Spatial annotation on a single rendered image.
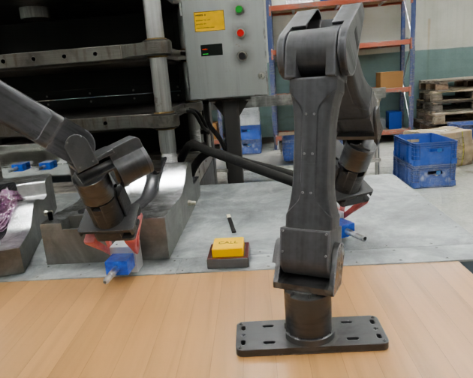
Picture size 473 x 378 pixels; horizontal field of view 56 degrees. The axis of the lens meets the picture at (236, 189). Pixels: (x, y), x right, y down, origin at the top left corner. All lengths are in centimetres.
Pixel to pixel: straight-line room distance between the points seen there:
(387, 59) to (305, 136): 707
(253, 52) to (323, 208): 120
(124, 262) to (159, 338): 22
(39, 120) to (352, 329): 54
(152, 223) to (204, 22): 99
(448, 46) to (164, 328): 740
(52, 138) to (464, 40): 748
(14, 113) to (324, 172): 45
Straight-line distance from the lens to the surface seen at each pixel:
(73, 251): 100
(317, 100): 58
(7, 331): 81
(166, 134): 164
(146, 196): 113
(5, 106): 73
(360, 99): 76
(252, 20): 173
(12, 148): 192
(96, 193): 76
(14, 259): 101
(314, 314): 60
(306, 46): 60
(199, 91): 173
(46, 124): 72
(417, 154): 443
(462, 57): 792
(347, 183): 89
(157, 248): 94
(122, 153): 77
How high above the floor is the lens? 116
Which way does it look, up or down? 14 degrees down
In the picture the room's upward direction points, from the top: 4 degrees counter-clockwise
